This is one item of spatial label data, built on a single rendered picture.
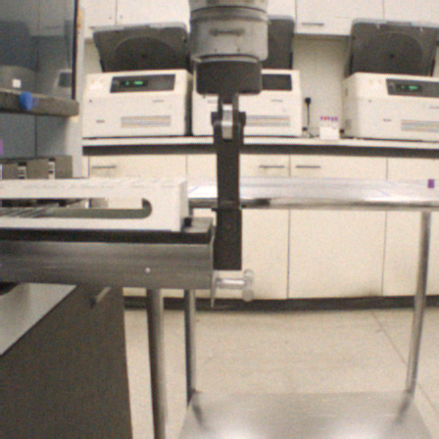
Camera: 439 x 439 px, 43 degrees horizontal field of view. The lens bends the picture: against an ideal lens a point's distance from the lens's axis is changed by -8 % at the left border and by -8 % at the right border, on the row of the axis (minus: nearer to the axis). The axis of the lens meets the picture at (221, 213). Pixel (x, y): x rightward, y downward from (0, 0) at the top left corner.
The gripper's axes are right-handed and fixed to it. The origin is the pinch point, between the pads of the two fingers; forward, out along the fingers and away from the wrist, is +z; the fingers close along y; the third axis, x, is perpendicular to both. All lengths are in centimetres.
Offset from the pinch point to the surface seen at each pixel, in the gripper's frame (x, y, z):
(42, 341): -27.0, -7.7, 16.7
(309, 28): 36, -258, -73
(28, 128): -46, -53, -14
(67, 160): -34, -47, -7
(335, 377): 36, -141, 80
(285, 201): 7.9, -25.9, -1.5
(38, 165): -34.5, -30.5, -7.4
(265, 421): 6, -52, 52
